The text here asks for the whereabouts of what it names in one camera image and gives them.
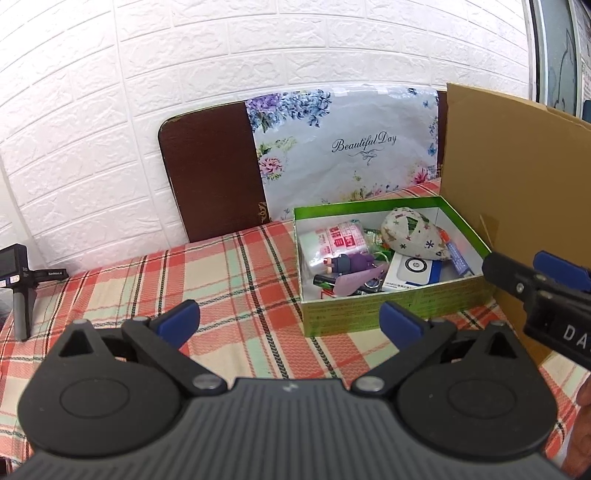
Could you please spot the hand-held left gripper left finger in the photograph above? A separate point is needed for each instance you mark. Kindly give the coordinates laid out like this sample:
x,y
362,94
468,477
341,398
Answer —
x,y
178,323

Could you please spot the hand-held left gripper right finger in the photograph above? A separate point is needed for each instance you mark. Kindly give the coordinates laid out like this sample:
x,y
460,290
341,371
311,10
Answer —
x,y
399,325

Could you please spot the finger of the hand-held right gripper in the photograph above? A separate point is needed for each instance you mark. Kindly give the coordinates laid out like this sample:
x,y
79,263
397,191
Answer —
x,y
561,270
505,272

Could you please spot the green cardboard box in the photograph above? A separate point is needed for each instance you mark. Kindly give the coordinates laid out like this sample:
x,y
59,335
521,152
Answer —
x,y
369,316

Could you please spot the purple toy figure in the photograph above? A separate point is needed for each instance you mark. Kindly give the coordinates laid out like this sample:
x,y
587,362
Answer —
x,y
351,264

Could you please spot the floral fabric pouch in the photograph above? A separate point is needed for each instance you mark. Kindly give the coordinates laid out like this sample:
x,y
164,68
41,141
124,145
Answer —
x,y
415,235

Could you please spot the white tissue packet red print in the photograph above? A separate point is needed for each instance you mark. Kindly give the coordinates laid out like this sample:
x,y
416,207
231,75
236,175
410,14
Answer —
x,y
332,242

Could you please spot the person's right hand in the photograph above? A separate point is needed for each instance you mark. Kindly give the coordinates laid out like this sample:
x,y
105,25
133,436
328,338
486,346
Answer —
x,y
584,438

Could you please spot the red and blue tube box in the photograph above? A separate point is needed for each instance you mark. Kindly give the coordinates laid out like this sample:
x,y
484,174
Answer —
x,y
455,256

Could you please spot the white and blue device box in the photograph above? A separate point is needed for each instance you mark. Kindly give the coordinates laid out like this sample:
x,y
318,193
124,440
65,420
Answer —
x,y
411,273

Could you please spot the pink leaf-shaped piece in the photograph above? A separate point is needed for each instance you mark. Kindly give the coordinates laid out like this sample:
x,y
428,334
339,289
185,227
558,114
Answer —
x,y
351,282

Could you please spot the plaid tablecloth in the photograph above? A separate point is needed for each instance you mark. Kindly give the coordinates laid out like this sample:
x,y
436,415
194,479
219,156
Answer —
x,y
231,277

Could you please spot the green battery packet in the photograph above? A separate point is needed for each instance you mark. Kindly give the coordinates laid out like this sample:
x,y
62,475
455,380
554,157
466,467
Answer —
x,y
328,282

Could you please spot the green candy wrapper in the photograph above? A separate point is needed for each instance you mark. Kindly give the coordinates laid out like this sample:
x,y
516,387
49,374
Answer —
x,y
376,244

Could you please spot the brown cardboard sheet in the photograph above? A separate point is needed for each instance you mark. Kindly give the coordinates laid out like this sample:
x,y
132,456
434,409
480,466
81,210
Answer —
x,y
508,161

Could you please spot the brown wooden board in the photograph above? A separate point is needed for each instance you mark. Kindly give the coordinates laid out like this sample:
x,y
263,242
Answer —
x,y
207,175

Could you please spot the floral plastic bag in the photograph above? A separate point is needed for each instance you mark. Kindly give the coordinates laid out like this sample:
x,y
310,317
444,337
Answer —
x,y
346,175

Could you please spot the black camera on mini tripod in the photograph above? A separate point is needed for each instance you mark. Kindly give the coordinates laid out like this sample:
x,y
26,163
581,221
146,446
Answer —
x,y
21,295

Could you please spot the window frame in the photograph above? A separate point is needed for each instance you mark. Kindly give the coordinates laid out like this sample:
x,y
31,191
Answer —
x,y
558,55

